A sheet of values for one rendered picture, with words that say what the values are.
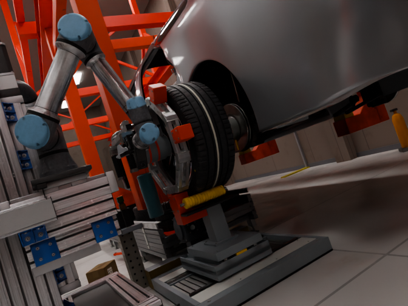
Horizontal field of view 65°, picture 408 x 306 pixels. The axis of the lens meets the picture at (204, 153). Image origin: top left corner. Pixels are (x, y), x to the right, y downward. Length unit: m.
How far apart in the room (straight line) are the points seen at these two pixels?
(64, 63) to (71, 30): 0.12
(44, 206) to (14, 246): 0.36
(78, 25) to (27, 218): 0.72
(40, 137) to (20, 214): 0.27
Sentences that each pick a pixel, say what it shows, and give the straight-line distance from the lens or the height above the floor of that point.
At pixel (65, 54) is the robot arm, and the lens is 1.37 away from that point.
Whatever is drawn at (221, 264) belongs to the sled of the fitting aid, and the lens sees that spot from 1.74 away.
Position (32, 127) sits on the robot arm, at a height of 0.99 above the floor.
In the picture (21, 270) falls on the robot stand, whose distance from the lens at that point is 1.58.
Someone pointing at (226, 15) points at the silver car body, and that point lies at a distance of 1.85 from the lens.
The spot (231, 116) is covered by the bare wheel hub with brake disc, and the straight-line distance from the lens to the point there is 2.12.
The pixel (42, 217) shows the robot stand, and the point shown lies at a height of 0.68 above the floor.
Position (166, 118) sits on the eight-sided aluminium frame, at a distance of 1.61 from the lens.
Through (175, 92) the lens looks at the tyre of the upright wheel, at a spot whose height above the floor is 1.08.
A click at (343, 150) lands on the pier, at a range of 6.00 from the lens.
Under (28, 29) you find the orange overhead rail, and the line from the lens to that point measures 5.40.
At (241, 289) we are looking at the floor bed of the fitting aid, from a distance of 1.64.
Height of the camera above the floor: 0.65
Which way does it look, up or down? 3 degrees up
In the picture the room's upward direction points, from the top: 19 degrees counter-clockwise
